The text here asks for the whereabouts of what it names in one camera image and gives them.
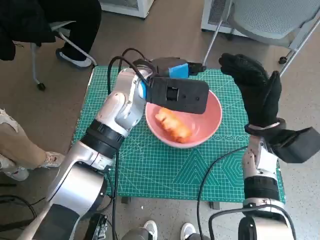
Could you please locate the black left robot hand blue tape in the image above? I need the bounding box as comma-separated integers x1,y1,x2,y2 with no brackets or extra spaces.
151,57,207,78

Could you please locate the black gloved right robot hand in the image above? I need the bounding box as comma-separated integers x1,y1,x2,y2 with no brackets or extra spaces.
218,52,282,127

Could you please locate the pink bowl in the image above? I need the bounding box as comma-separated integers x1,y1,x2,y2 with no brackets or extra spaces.
144,88,223,149

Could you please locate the braided rectangular toy bread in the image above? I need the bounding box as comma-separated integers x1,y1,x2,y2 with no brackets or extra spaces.
154,107,193,144

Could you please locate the white cabinet with perforated side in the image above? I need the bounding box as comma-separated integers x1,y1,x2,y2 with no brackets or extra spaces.
201,0,248,38

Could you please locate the white cabinet with glass front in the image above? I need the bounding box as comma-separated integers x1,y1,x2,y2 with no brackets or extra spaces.
98,0,157,20

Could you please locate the grey mesh office chair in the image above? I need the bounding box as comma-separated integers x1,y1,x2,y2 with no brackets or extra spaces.
201,0,320,77

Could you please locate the green cutting mat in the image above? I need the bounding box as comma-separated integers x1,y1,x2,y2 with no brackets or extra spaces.
72,65,286,203

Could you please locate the person in black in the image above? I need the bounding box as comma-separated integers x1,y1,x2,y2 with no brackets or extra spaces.
0,0,103,68

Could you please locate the white shoe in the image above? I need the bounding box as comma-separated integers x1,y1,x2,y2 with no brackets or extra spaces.
142,220,158,240
180,222,196,240

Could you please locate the person in beige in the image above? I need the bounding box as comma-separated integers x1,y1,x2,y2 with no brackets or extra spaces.
0,108,66,181

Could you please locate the black electronic device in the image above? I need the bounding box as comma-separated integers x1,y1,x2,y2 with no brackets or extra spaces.
84,212,111,240

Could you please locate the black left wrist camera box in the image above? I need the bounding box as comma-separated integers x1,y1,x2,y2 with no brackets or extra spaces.
145,76,210,115

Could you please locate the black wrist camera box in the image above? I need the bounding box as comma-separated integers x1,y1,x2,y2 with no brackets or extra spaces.
271,126,320,163
145,76,210,115

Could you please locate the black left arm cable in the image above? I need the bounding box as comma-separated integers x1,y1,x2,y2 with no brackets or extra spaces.
106,48,157,240

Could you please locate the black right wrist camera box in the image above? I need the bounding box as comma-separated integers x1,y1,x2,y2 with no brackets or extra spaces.
271,126,320,163

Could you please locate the grey metal frame chair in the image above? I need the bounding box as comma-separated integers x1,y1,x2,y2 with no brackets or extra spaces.
29,21,98,91

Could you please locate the black floor cable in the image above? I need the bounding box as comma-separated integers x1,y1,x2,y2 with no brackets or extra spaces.
0,194,47,218

